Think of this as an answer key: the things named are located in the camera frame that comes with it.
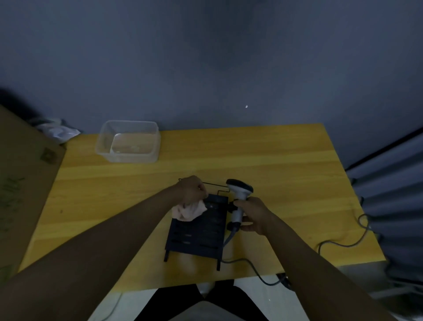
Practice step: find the person's left hand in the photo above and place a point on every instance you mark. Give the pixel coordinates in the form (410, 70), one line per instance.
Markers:
(188, 191)

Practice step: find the person's right hand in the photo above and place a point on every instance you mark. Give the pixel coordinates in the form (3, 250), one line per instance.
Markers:
(259, 215)

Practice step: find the person's right fingers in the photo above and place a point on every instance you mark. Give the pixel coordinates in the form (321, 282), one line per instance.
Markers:
(244, 205)

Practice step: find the person's left fingers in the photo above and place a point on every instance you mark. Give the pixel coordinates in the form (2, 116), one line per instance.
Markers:
(201, 192)

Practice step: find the grey handheld barcode scanner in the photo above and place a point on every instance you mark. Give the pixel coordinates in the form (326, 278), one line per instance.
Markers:
(240, 190)

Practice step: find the pink cloth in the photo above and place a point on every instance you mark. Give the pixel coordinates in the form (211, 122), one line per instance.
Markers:
(188, 213)

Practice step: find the person's left forearm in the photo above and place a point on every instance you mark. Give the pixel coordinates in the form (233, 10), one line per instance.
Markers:
(99, 244)

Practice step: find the person's right forearm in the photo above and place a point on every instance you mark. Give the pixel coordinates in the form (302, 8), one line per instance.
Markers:
(317, 274)

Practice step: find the black metal slotted stand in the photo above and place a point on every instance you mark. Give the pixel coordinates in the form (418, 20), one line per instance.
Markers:
(198, 236)

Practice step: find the clear plastic container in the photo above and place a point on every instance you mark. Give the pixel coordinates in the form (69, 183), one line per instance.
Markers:
(129, 145)

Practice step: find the person's legs in black trousers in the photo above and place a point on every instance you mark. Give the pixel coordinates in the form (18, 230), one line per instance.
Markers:
(175, 304)

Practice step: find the grey pleated curtain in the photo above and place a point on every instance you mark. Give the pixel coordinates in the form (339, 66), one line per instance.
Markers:
(393, 198)

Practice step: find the crumpled white plastic bag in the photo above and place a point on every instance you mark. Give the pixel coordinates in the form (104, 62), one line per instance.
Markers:
(59, 132)

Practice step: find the brown cardboard box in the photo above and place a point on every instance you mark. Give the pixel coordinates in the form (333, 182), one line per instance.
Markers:
(23, 185)

